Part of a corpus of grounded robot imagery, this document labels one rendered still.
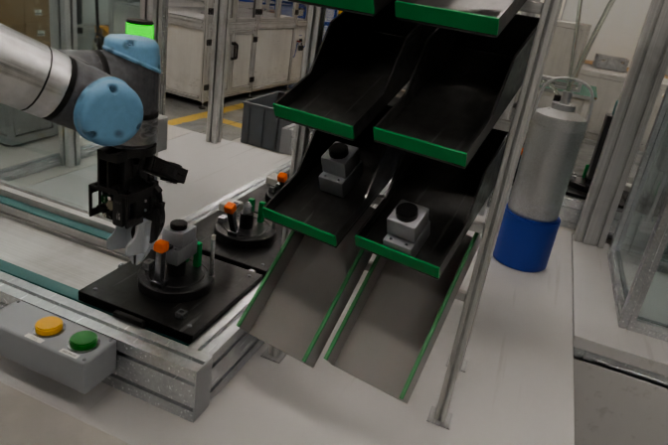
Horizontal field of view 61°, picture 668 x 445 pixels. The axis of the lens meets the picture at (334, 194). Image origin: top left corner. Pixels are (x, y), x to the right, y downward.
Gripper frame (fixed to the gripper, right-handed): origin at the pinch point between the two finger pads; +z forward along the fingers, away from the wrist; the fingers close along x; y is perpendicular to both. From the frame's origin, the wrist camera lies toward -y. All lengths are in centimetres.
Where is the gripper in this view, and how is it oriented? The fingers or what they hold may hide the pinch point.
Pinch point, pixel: (138, 254)
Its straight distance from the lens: 99.1
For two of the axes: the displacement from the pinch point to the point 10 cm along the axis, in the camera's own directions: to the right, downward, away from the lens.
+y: -3.7, 2.9, -8.8
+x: 9.2, 2.6, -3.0
